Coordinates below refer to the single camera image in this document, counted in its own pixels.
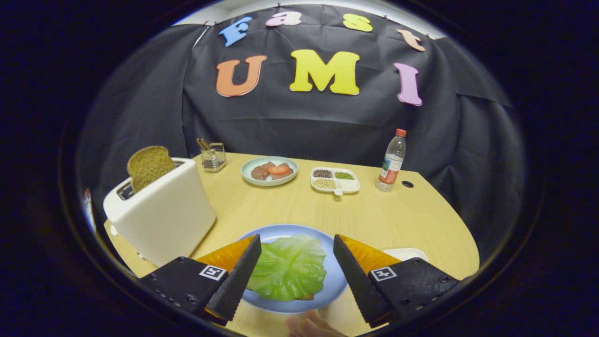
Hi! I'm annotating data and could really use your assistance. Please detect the brown toasted bread slice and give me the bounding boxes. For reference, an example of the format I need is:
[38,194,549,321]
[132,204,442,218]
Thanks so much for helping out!
[127,146,176,193]

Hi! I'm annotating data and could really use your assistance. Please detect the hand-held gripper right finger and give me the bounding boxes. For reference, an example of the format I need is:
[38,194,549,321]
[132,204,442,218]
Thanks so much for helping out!
[333,234,461,328]

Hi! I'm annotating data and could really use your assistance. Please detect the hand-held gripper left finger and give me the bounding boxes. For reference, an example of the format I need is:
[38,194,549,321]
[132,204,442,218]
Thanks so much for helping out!
[139,234,263,327]

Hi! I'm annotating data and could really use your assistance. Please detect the brown meat pieces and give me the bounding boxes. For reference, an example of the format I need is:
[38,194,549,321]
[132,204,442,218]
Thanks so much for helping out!
[251,162,294,181]

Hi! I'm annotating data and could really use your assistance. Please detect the black backdrop cloth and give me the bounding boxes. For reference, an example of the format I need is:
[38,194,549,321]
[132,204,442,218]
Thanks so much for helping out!
[77,4,527,263]

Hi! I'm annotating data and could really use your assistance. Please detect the pale green round plate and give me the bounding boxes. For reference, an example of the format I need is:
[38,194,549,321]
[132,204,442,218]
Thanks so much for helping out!
[241,156,299,187]

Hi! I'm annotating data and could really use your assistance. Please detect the white divided tray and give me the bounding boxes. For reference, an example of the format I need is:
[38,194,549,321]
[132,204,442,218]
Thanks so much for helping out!
[311,167,361,196]

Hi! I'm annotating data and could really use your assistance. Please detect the white toaster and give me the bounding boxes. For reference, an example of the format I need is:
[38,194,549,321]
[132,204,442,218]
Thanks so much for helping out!
[103,158,217,267]

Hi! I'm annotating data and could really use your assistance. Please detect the clear bottle with red cap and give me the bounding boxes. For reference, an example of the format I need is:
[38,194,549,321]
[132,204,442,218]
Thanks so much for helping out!
[375,129,407,192]

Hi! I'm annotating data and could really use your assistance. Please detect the metal wire holder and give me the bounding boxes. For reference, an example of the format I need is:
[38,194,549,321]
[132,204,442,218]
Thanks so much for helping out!
[201,143,227,173]

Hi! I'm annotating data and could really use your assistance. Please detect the white square plate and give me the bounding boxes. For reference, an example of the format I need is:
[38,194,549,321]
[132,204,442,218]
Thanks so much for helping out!
[383,248,429,263]

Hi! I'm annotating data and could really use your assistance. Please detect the bread slice under ham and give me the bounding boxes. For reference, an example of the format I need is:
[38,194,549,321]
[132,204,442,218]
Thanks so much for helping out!
[248,241,315,301]

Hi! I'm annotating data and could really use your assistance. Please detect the blue round plate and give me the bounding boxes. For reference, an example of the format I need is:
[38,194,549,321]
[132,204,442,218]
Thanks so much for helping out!
[236,224,349,314]

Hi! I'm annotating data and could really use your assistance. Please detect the green lettuce leaf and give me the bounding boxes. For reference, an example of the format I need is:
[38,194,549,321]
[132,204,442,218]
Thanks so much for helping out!
[247,235,327,301]

